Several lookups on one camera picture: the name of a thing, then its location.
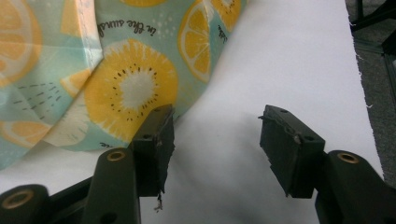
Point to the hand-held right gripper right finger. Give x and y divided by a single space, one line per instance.
299 155

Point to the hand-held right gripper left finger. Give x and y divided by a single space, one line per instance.
149 158

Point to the fruit print fabric cloth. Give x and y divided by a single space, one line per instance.
102 74

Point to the white table cover sheet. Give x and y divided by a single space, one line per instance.
280 77

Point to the black metal stand frame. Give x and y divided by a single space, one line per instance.
378 21

